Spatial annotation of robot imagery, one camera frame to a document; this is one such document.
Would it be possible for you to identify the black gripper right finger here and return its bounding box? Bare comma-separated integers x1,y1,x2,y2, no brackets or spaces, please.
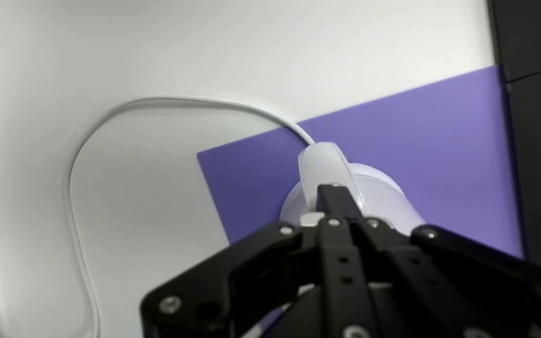
338,182,541,338

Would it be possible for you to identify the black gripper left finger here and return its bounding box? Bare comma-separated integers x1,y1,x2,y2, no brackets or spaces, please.
139,182,342,338

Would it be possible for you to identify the white electric kettle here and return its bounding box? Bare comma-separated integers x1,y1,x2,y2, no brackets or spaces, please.
278,141,427,254

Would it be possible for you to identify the purple square mat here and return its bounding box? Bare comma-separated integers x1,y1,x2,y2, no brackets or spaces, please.
196,64,526,261

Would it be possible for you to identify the white kettle power cable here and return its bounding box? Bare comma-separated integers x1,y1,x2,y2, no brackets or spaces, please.
66,96,316,338

